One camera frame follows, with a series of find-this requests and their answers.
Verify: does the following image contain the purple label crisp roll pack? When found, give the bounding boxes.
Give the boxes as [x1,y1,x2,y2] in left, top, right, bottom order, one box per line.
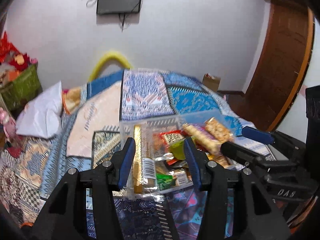
[182,124,221,155]

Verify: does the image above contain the orange puffed snack bag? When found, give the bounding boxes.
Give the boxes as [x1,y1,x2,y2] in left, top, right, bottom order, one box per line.
[204,118,234,143]

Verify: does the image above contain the red peanut snack bag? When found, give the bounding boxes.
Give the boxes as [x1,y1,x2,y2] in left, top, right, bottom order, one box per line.
[160,130,184,146]

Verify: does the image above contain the green pea snack bag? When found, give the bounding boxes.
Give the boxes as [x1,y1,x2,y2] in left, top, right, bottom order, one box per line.
[156,173,176,191]

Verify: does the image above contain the gold-edged sesame bar pack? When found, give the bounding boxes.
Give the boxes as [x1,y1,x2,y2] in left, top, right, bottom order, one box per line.
[131,124,158,194]

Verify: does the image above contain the clear wrapped biscuit pack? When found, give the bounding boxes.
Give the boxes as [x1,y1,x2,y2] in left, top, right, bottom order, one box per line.
[172,169,192,186]

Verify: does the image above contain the brown wooden door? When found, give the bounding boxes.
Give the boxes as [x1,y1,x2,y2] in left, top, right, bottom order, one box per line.
[238,0,314,131]

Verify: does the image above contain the small cardboard box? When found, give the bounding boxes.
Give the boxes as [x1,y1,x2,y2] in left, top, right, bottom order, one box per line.
[202,73,221,92]

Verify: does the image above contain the clear plastic storage bin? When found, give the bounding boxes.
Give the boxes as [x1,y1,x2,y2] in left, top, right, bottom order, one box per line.
[120,110,242,199]

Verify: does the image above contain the patchwork patterned bedspread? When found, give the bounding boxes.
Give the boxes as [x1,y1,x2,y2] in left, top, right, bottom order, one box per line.
[0,68,278,240]

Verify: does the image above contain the white pillow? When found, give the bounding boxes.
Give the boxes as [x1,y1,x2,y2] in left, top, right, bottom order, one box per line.
[16,81,62,139]

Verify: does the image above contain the pink plush toy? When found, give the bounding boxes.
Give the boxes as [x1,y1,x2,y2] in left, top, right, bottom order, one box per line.
[1,107,18,147]

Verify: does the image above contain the green storage basket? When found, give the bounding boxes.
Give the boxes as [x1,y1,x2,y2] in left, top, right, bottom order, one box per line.
[1,64,42,112]

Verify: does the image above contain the yellow curved tube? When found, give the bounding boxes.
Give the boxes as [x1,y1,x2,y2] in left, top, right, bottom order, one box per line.
[88,50,133,82]

